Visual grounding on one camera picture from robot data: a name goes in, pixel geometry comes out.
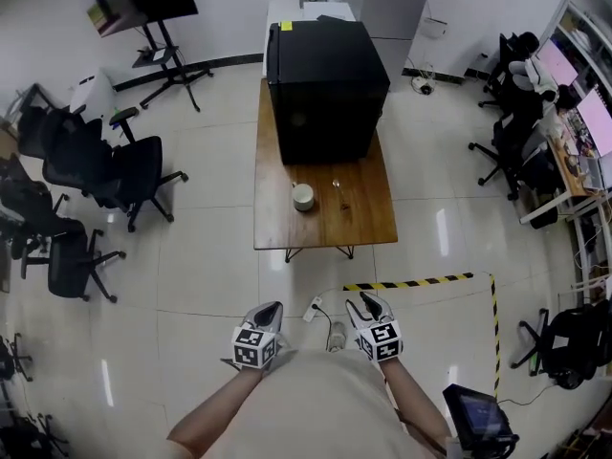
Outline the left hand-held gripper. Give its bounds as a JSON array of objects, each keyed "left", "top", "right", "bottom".
[{"left": 231, "top": 300, "right": 285, "bottom": 369}]

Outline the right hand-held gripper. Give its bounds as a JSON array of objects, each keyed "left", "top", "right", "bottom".
[{"left": 344, "top": 290, "right": 404, "bottom": 364}]

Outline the white ceramic cup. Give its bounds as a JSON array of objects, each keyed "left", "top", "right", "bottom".
[{"left": 292, "top": 182, "right": 316, "bottom": 212}]

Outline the person's left forearm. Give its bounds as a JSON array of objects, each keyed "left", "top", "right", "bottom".
[{"left": 166, "top": 365, "right": 264, "bottom": 453}]

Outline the person's right forearm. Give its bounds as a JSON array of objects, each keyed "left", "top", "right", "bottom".
[{"left": 382, "top": 357, "right": 453, "bottom": 448}]

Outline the person's light shoe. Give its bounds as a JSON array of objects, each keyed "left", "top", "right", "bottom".
[{"left": 327, "top": 321, "right": 349, "bottom": 353}]

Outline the white power strip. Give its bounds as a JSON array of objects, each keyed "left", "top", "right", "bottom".
[{"left": 304, "top": 296, "right": 325, "bottom": 323}]

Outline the yellow black hazard tape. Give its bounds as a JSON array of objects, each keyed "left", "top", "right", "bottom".
[
  {"left": 342, "top": 272, "right": 474, "bottom": 292},
  {"left": 488, "top": 273, "right": 502, "bottom": 399}
]

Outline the person's beige shirt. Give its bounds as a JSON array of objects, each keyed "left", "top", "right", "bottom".
[{"left": 166, "top": 349, "right": 448, "bottom": 459}]

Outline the black screen device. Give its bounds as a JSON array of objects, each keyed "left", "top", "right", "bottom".
[{"left": 442, "top": 383, "right": 521, "bottom": 459}]

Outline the large black office chair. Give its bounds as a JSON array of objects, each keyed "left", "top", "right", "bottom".
[{"left": 41, "top": 106, "right": 189, "bottom": 233}]

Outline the black waste bin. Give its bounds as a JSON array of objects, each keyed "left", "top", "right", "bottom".
[{"left": 529, "top": 203, "right": 559, "bottom": 230}]

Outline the black mini fridge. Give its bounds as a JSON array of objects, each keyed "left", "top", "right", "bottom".
[{"left": 265, "top": 19, "right": 392, "bottom": 165}]

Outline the white metal shelf rack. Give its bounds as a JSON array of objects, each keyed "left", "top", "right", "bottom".
[{"left": 558, "top": 193, "right": 612, "bottom": 305}]

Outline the wood top white desk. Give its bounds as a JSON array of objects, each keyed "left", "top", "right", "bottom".
[{"left": 518, "top": 112, "right": 612, "bottom": 225}]

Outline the black wheeled screen stand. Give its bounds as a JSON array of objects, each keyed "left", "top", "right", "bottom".
[{"left": 113, "top": 19, "right": 215, "bottom": 113}]

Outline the open laptop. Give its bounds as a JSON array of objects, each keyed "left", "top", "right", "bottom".
[{"left": 577, "top": 155, "right": 612, "bottom": 191}]

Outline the white air purifier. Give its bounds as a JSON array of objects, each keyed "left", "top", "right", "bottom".
[{"left": 69, "top": 67, "right": 119, "bottom": 124}]

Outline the pink computer monitor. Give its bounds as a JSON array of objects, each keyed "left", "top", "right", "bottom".
[
  {"left": 576, "top": 88, "right": 612, "bottom": 158},
  {"left": 534, "top": 38, "right": 579, "bottom": 87}
]

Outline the grey tall cabinet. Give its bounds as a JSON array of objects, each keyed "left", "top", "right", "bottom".
[{"left": 359, "top": 0, "right": 435, "bottom": 93}]

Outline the dark gripper cable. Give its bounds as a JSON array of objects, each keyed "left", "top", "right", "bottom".
[{"left": 382, "top": 375, "right": 448, "bottom": 453}]

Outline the white wall router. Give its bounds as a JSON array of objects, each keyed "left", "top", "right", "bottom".
[{"left": 420, "top": 16, "right": 449, "bottom": 40}]

